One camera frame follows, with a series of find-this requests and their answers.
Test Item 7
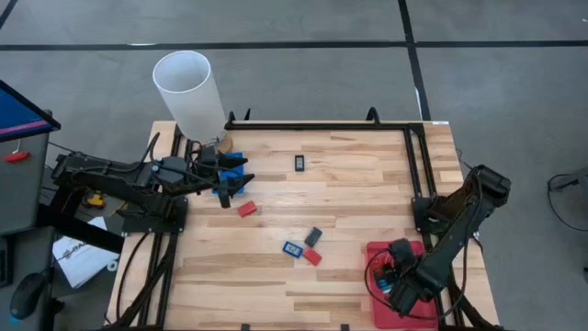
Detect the red plastic basket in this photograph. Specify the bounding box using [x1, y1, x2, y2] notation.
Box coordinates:
[365, 240, 440, 331]

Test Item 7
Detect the white cylindrical lamp shade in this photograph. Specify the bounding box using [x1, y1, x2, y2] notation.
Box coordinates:
[152, 50, 228, 143]

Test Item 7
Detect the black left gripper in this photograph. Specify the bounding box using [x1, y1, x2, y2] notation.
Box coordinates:
[181, 145, 256, 197]

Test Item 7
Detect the black aluminium rail frame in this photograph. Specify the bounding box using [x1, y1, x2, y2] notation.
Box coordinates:
[109, 120, 502, 331]

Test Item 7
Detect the yellow tool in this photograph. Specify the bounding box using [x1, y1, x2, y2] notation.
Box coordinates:
[85, 190, 107, 210]

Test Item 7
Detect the black floor cable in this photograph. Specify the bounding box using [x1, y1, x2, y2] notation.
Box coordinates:
[546, 166, 588, 234]

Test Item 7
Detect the white paper sheet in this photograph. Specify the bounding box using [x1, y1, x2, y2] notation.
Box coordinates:
[51, 215, 121, 289]

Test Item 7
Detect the blue digital clock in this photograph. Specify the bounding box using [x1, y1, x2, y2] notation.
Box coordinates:
[281, 240, 305, 259]

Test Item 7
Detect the red handle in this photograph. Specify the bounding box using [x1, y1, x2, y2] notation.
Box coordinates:
[3, 150, 32, 165]

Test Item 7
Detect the red digital clock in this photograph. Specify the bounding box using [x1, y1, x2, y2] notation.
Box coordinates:
[236, 200, 259, 219]
[301, 246, 323, 268]

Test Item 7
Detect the round wooden lamp base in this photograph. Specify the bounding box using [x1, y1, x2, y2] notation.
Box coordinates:
[214, 130, 235, 155]

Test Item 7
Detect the black computer mouse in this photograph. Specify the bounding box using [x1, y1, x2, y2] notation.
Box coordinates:
[9, 270, 48, 321]

